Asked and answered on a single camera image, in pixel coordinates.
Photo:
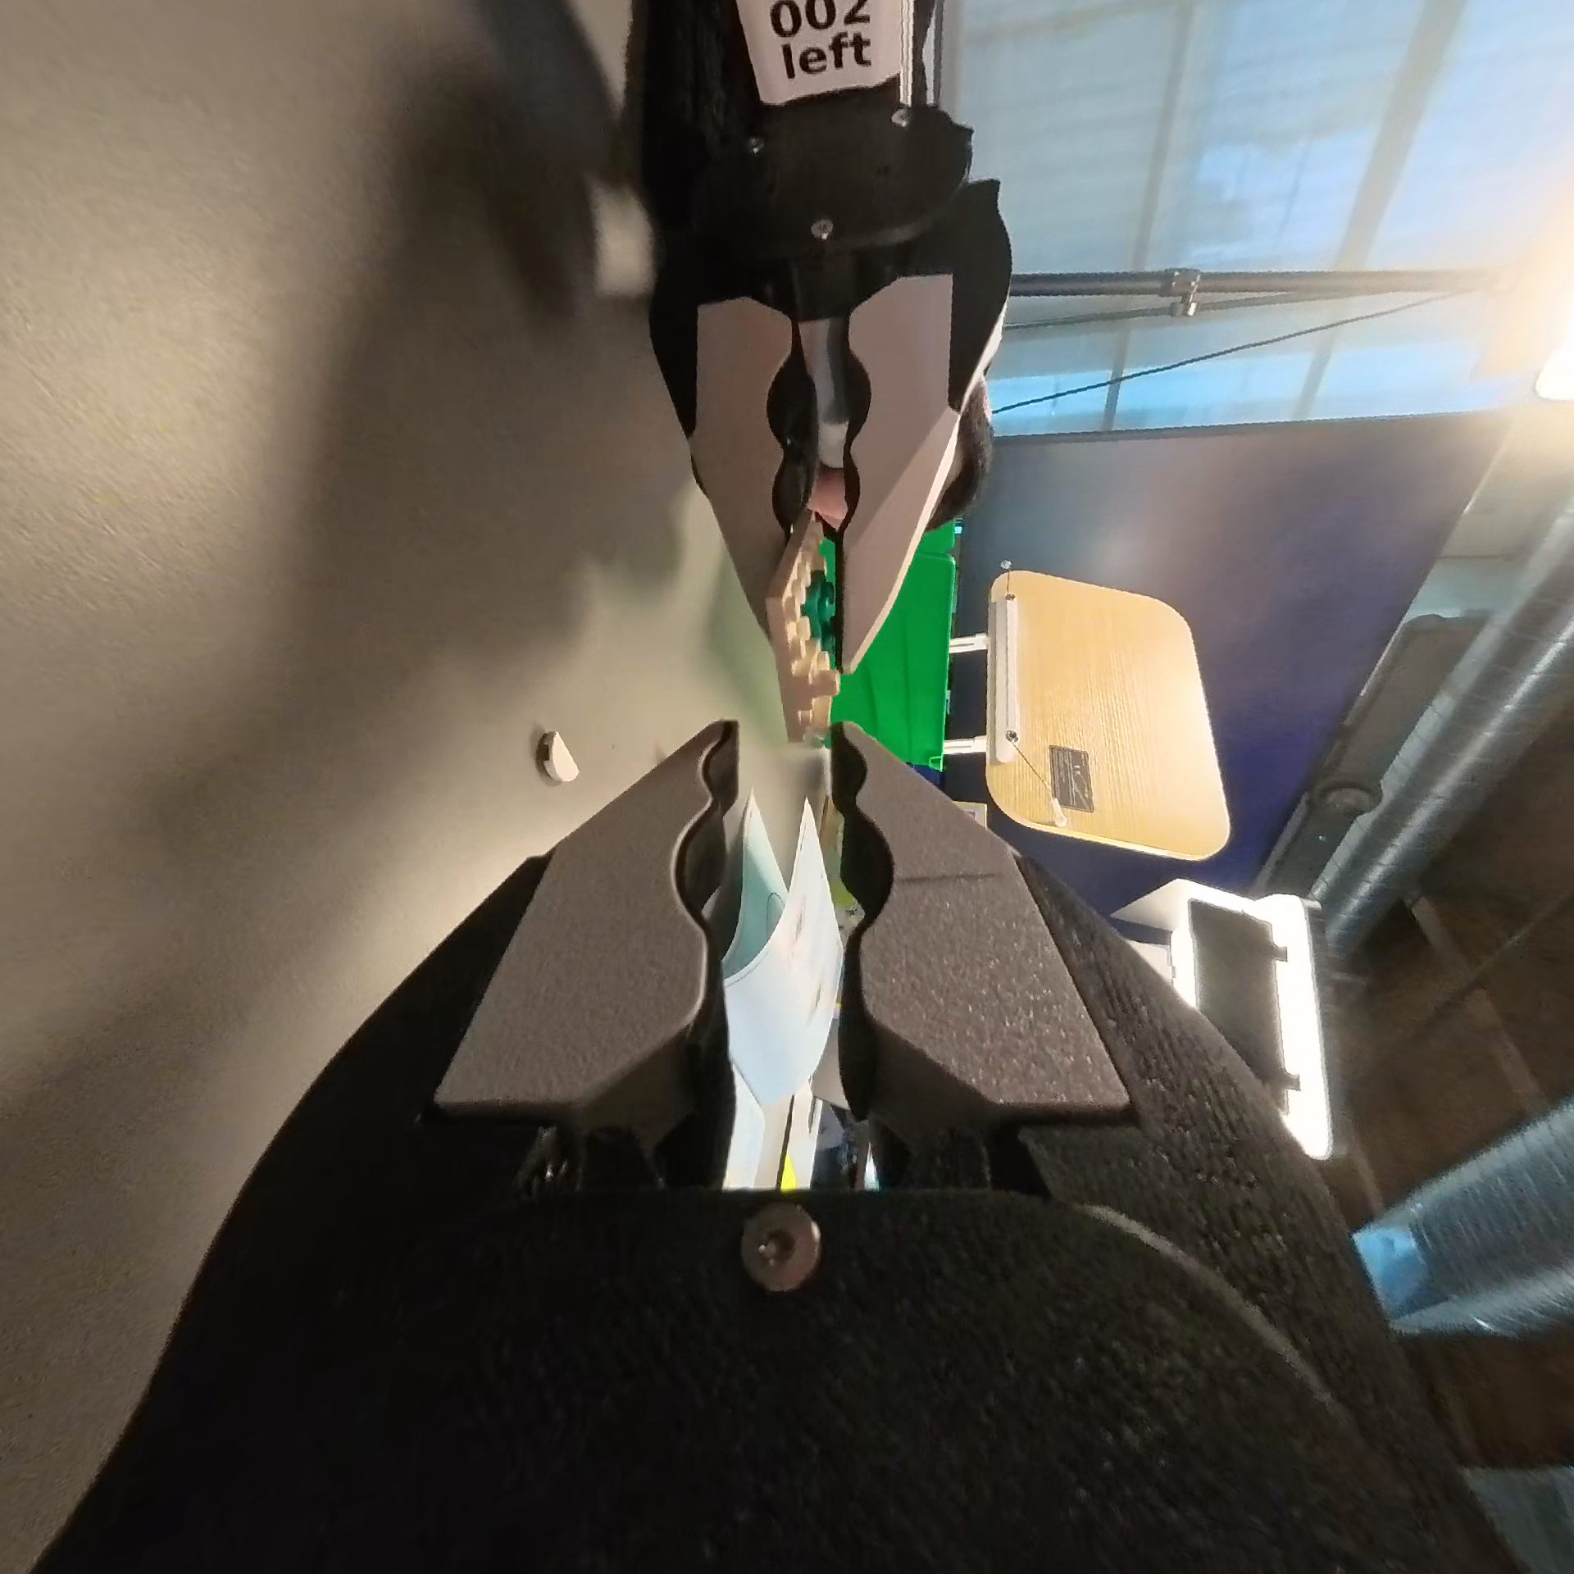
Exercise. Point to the light wooden side table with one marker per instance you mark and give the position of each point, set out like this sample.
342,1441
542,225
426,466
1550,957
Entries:
1106,687

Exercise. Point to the green plastic bin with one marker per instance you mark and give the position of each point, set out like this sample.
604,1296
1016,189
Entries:
898,663

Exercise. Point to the white ceiling light panel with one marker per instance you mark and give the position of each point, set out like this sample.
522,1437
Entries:
1307,983

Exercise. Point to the metal crossbar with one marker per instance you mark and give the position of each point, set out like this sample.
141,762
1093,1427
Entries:
1230,283

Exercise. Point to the silver air duct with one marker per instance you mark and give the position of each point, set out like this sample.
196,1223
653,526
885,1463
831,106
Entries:
1451,738
1475,1229

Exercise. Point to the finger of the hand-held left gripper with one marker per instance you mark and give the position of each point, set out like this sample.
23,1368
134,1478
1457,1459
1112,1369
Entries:
909,429
731,404

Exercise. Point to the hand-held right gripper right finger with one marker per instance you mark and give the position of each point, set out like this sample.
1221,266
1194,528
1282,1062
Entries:
984,983

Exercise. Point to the person's left hand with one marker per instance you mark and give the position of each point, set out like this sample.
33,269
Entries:
836,494

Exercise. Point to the small white lego piece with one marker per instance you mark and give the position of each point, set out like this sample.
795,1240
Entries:
555,755

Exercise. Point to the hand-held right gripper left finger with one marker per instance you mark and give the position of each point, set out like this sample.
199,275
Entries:
578,983

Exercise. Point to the lego instruction booklet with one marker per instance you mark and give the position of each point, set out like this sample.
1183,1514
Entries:
775,983

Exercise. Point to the white and green lego assembly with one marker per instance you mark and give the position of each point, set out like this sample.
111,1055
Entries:
799,652

